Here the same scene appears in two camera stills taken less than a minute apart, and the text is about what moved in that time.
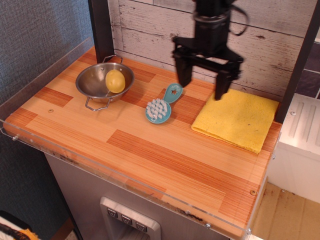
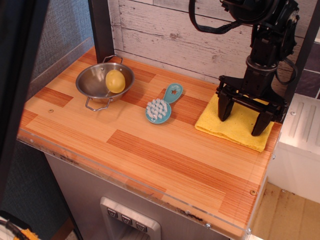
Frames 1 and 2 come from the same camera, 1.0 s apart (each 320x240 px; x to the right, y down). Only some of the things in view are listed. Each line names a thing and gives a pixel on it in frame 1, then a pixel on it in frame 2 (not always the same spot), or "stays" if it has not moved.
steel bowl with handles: (91, 82) stays
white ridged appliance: (295, 163) stays
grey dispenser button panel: (125, 223) stays
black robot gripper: (209, 48) -> (255, 89)
